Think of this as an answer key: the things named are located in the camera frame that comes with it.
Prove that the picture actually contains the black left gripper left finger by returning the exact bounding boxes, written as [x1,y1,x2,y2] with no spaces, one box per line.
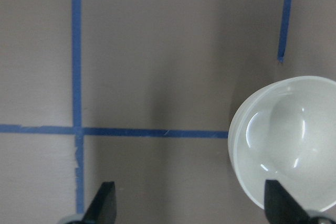
[81,182,117,224]

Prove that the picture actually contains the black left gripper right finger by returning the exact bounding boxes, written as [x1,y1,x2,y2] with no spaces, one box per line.
[264,179,310,224]

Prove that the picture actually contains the cream ceramic bowl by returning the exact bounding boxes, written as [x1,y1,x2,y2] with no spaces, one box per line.
[228,76,335,211]

